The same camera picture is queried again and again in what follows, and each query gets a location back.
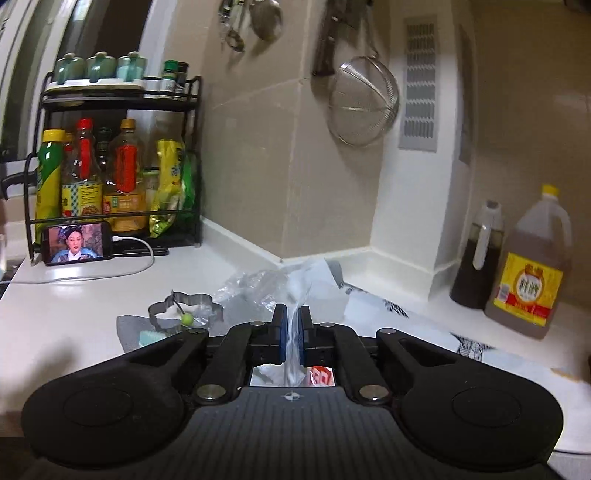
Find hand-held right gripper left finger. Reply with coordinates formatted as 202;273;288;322
134;304;290;403

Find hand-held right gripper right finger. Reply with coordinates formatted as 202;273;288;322
298;305;455;403

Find clear plastic bag red print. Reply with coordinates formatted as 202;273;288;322
217;258;352;388

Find metal mould green knob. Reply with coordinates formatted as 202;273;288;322
148;291;225;333

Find grey mat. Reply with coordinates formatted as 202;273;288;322
116;295;287;354

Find dark oil dispenser bottle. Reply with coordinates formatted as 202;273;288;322
450;200;504;310

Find yellow green snack bag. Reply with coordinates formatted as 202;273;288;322
147;138;197;238

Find black smartphone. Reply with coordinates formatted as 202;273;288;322
41;220;114;266

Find cooking wine jug yellow cap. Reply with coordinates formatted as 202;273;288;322
484;185;573;341

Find soy sauce bottle red cap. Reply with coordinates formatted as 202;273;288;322
61;119;103;217

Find dark glass bottle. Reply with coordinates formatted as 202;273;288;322
95;127;114;185

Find green bottle yellow cap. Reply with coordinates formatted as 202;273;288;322
36;129;65;232

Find green cap spice bottle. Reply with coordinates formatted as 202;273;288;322
161;60;178;95

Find black metal kitchen rack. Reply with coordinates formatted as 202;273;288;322
25;69;204;266

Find black hanging knife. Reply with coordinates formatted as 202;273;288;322
311;0;352;77

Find hanging steel utensils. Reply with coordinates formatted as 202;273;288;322
217;0;247;51

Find white jar tray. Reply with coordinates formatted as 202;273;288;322
46;78;144;90

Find steel ladle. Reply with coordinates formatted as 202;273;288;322
249;0;283;40

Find white charging cable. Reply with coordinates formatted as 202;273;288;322
9;236;155;283

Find oil bottle red handle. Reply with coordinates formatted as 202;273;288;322
102;119;147;232

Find wire mesh strainer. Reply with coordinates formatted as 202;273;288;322
328;14;400;147

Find grey wall vent grille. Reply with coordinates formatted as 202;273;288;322
398;16;438;152

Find black pan handle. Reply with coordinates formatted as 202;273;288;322
0;152;40;201

